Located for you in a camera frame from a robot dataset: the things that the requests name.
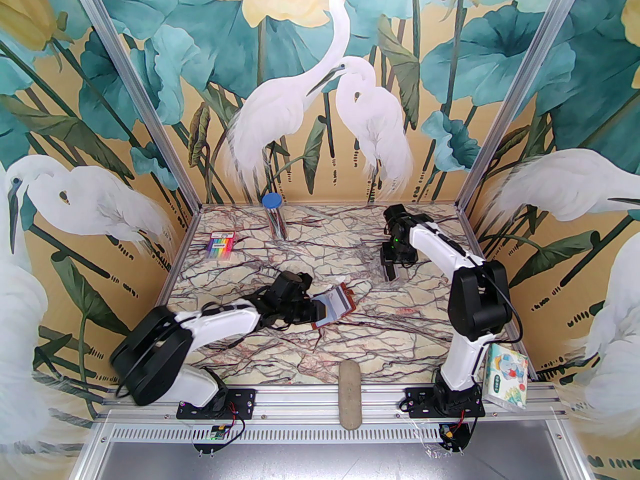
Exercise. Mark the brown leather card holder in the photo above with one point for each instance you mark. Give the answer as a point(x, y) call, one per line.
point(340, 305)

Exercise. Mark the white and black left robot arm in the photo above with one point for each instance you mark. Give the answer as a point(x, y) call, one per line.
point(225, 320)

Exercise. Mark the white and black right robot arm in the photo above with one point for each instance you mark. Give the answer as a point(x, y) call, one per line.
point(462, 363)

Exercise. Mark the crumpled clear plastic wrap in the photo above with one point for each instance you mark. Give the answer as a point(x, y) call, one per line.
point(341, 283)

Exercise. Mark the beige oblong pad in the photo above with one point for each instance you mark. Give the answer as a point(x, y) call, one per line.
point(350, 393)

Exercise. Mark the pack of coloured markers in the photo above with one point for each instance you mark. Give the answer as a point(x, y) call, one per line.
point(220, 245)

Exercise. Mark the clear jar with blue lid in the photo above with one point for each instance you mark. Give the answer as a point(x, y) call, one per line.
point(272, 202)

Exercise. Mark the small green circuit board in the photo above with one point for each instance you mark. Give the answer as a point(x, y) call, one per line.
point(217, 433)

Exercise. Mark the slotted metal panel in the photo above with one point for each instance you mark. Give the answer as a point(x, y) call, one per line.
point(325, 463)

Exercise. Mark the printed tissue pack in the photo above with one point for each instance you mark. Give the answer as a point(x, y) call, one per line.
point(505, 378)

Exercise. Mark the small board with yellow connector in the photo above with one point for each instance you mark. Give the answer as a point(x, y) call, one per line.
point(450, 435)

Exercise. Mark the aluminium table side rail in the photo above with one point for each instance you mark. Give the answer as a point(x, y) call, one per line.
point(471, 233)
point(174, 263)

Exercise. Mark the aluminium front rail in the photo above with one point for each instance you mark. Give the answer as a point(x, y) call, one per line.
point(300, 398)

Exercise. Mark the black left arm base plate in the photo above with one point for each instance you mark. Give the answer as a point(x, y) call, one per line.
point(245, 400)

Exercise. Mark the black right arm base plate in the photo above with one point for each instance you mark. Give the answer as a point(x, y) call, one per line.
point(417, 400)

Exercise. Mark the aluminium frame post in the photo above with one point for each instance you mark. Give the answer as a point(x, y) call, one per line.
point(139, 88)
point(515, 88)

